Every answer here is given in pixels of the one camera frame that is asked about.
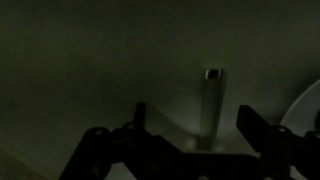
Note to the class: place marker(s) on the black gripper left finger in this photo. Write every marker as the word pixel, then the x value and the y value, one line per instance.
pixel 140 143

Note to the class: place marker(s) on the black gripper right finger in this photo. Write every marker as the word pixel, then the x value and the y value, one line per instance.
pixel 263 136

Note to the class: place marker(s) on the white round plate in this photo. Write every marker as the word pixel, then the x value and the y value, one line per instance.
pixel 305 106

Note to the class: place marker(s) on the dark textured fabric sofa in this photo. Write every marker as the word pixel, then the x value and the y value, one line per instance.
pixel 13 168

